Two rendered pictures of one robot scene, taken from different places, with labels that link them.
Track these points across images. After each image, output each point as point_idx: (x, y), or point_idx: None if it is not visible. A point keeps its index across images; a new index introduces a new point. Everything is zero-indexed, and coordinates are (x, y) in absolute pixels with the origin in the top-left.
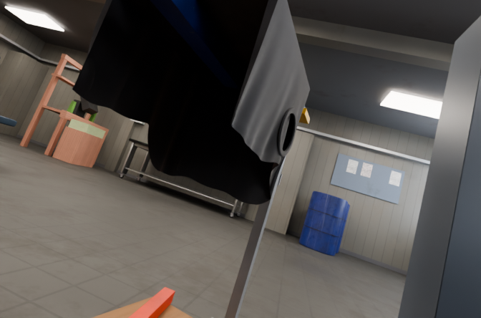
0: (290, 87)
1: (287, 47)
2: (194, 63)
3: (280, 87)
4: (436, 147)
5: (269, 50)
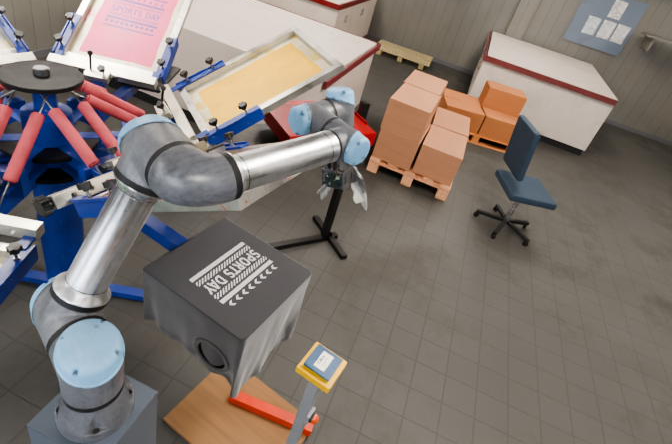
0: (193, 323)
1: (168, 298)
2: None
3: (177, 318)
4: None
5: (152, 296)
